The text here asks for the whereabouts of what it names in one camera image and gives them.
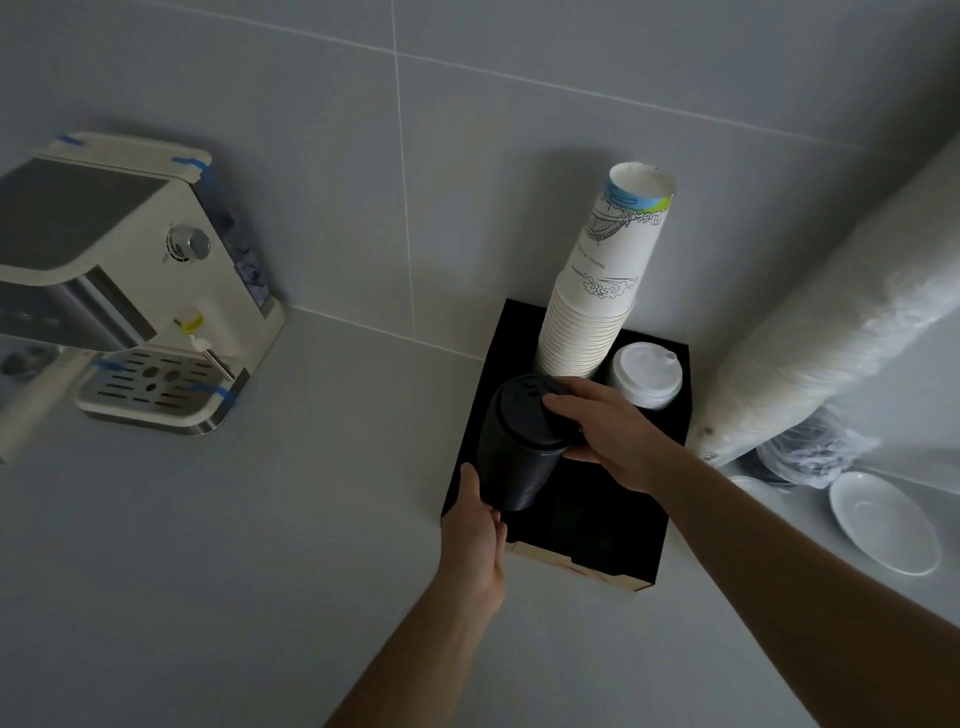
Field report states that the metal steam wand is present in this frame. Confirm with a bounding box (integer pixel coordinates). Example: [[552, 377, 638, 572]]
[[189, 334, 237, 382]]

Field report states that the stack of white lids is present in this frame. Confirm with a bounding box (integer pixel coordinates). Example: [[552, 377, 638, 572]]
[[608, 341, 684, 411]]

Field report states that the stack of black lids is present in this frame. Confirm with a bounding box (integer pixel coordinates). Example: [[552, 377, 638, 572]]
[[475, 373, 585, 516]]

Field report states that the white saucer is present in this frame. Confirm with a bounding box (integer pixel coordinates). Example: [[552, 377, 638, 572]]
[[828, 470, 943, 578]]

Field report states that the black cup organizer box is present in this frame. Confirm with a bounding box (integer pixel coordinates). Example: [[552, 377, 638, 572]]
[[441, 298, 690, 594]]

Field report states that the person's left hand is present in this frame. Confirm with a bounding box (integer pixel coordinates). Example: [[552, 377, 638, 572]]
[[438, 462, 510, 616]]

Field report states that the cream espresso machine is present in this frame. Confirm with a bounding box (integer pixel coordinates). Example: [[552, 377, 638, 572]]
[[0, 132, 287, 438]]

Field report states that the person's right forearm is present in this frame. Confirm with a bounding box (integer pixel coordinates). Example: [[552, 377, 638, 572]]
[[651, 448, 960, 728]]

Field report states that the plastic bag of dark lids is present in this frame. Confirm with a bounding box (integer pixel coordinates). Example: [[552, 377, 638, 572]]
[[756, 407, 882, 490]]

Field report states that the person's right hand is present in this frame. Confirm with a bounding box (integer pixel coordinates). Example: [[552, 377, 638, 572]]
[[541, 376, 688, 497]]

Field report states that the person's left forearm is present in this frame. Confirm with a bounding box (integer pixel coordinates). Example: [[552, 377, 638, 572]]
[[322, 588, 492, 728]]

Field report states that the black cup lid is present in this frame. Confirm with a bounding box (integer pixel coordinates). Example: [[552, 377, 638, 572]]
[[496, 373, 585, 456]]

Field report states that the metal drip tray grate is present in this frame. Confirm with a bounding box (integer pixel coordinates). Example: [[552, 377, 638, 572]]
[[88, 346, 220, 415]]

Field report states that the stack of white paper cups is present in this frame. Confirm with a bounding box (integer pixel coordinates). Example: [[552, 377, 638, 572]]
[[534, 162, 676, 381]]

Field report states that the plastic-wrapped sleeve of paper cups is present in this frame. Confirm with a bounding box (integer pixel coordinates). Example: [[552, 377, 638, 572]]
[[686, 135, 960, 470]]

